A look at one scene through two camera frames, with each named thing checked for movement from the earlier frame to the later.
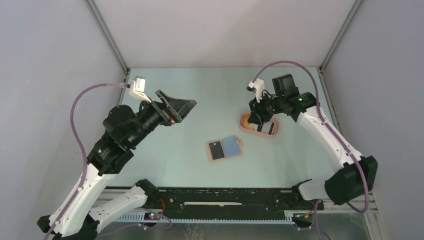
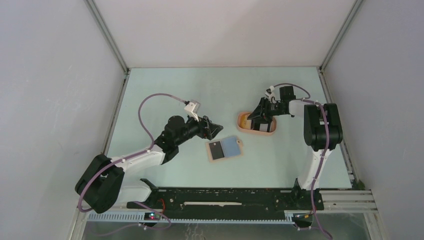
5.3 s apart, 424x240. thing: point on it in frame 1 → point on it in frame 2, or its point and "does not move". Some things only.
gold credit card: (245, 123) does not move
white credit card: (267, 127) does not move
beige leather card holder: (227, 148) does not move
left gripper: (173, 110) → (207, 129)
